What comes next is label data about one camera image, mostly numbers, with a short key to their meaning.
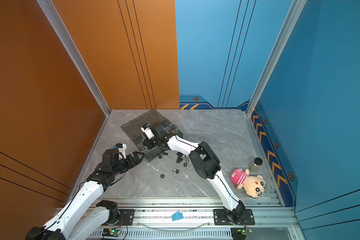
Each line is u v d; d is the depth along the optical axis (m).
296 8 0.70
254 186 0.76
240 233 0.70
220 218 0.72
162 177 0.87
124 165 0.70
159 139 0.76
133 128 1.09
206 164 0.58
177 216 0.72
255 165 0.83
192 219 0.75
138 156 0.75
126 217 0.74
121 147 0.76
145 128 0.85
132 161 0.72
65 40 0.80
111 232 0.71
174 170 0.89
